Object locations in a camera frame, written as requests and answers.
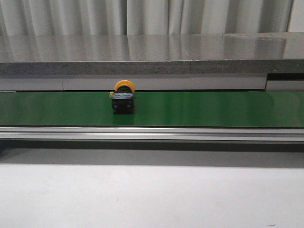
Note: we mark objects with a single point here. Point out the yellow push button switch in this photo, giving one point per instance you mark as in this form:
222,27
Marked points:
123,97

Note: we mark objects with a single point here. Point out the white curtain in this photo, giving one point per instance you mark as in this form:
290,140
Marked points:
152,17

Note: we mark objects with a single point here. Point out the green conveyor belt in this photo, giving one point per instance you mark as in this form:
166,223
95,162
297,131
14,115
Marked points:
161,108

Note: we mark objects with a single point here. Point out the grey stone counter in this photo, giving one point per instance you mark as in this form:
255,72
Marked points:
261,61

